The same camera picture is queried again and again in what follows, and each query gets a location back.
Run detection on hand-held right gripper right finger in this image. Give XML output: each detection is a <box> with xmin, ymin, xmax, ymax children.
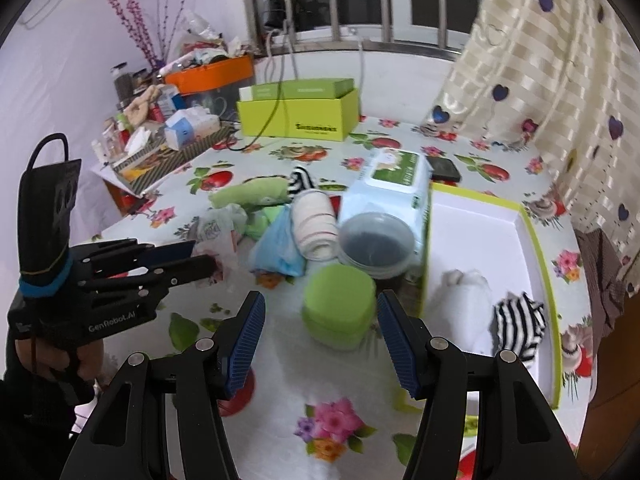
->
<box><xmin>376</xmin><ymin>290</ymin><xmax>581</xmax><ymax>480</ymax></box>

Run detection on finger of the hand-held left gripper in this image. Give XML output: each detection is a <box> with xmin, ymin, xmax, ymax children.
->
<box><xmin>79</xmin><ymin>254</ymin><xmax>217</xmax><ymax>294</ymax></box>
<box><xmin>74</xmin><ymin>239</ymin><xmax>198</xmax><ymax>274</ymax></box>

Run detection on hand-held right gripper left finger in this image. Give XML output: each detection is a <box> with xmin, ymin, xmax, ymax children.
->
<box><xmin>59</xmin><ymin>291</ymin><xmax>267</xmax><ymax>480</ymax></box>

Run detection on blue face masks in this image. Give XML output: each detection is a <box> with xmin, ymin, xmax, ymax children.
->
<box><xmin>249</xmin><ymin>205</ymin><xmax>307</xmax><ymax>277</ymax></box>

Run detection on white box with green rim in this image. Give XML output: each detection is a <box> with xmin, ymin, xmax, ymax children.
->
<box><xmin>397</xmin><ymin>182</ymin><xmax>564</xmax><ymax>411</ymax></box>

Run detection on green and white woven cloth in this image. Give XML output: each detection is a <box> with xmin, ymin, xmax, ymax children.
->
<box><xmin>291</xmin><ymin>189</ymin><xmax>342</xmax><ymax>262</ymax></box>

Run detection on person's left forearm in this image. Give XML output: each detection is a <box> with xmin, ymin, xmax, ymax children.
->
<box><xmin>0</xmin><ymin>367</ymin><xmax>98</xmax><ymax>480</ymax></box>

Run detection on person's left hand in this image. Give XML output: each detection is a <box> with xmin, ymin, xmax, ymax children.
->
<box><xmin>14</xmin><ymin>339</ymin><xmax>105</xmax><ymax>387</ymax></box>

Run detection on green round container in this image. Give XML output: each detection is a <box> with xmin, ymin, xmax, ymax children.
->
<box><xmin>301</xmin><ymin>264</ymin><xmax>377</xmax><ymax>352</ymax></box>

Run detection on floral tablecloth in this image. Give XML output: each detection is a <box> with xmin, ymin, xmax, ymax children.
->
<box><xmin>94</xmin><ymin>114</ymin><xmax>597</xmax><ymax>480</ymax></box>

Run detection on flat patterned box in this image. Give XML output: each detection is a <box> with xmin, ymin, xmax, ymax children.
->
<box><xmin>99</xmin><ymin>125</ymin><xmax>237</xmax><ymax>197</ymax></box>

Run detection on green sock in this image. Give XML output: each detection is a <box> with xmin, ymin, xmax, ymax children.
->
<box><xmin>208</xmin><ymin>177</ymin><xmax>291</xmax><ymax>209</ymax></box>

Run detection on clear plastic container grey lid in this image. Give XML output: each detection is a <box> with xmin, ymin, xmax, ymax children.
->
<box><xmin>337</xmin><ymin>212</ymin><xmax>417</xmax><ymax>280</ymax></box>

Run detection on black and white striped sock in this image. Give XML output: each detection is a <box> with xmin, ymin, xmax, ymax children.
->
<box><xmin>491</xmin><ymin>291</ymin><xmax>547</xmax><ymax>362</ymax></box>
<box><xmin>288</xmin><ymin>165</ymin><xmax>315</xmax><ymax>197</ymax></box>

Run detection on blue and white tissue pack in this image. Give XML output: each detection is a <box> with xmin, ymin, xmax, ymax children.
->
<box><xmin>163</xmin><ymin>108</ymin><xmax>222</xmax><ymax>151</ymax></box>

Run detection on dark jar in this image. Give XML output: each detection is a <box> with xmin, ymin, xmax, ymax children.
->
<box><xmin>112</xmin><ymin>62</ymin><xmax>134</xmax><ymax>107</ymax></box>

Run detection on clear storage container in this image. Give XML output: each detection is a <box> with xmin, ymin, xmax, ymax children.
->
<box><xmin>179</xmin><ymin>80</ymin><xmax>257</xmax><ymax>122</ymax></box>

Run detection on wet wipes pack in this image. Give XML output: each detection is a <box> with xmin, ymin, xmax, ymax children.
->
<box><xmin>339</xmin><ymin>147</ymin><xmax>433</xmax><ymax>266</ymax></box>

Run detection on lime green cardboard box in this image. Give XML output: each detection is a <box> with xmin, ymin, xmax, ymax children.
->
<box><xmin>236</xmin><ymin>87</ymin><xmax>361</xmax><ymax>142</ymax></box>

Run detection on black phone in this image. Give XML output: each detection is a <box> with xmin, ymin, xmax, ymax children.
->
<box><xmin>425</xmin><ymin>156</ymin><xmax>462</xmax><ymax>182</ymax></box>

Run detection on orange box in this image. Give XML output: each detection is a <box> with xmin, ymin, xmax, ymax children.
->
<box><xmin>164</xmin><ymin>55</ymin><xmax>256</xmax><ymax>97</ymax></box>

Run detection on pale green inner box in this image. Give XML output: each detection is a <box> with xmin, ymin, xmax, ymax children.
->
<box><xmin>238</xmin><ymin>78</ymin><xmax>356</xmax><ymax>102</ymax></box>

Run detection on purple flower branches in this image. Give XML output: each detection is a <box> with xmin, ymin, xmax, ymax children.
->
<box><xmin>106</xmin><ymin>0</ymin><xmax>202</xmax><ymax>70</ymax></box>

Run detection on brown cloth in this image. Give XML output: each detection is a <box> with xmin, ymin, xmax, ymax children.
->
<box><xmin>574</xmin><ymin>229</ymin><xmax>632</xmax><ymax>342</ymax></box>

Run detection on wooden cabinet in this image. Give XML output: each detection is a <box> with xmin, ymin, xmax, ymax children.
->
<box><xmin>575</xmin><ymin>280</ymin><xmax>640</xmax><ymax>466</ymax></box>

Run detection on clear plastic bottle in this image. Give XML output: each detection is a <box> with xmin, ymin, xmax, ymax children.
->
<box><xmin>184</xmin><ymin>10</ymin><xmax>222</xmax><ymax>43</ymax></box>

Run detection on black device on windowsill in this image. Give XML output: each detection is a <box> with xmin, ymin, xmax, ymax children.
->
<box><xmin>261</xmin><ymin>0</ymin><xmax>292</xmax><ymax>30</ymax></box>

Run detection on metal window grille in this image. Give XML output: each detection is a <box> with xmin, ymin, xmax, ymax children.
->
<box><xmin>242</xmin><ymin>0</ymin><xmax>482</xmax><ymax>62</ymax></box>

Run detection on cream curtain with hearts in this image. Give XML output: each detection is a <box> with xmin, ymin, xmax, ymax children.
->
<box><xmin>419</xmin><ymin>0</ymin><xmax>640</xmax><ymax>281</ymax></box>

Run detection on black cable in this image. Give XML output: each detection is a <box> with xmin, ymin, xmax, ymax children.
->
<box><xmin>214</xmin><ymin>27</ymin><xmax>292</xmax><ymax>153</ymax></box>

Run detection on white cable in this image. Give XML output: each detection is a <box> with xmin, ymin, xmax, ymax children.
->
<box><xmin>263</xmin><ymin>29</ymin><xmax>302</xmax><ymax>83</ymax></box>
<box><xmin>350</xmin><ymin>25</ymin><xmax>367</xmax><ymax>81</ymax></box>

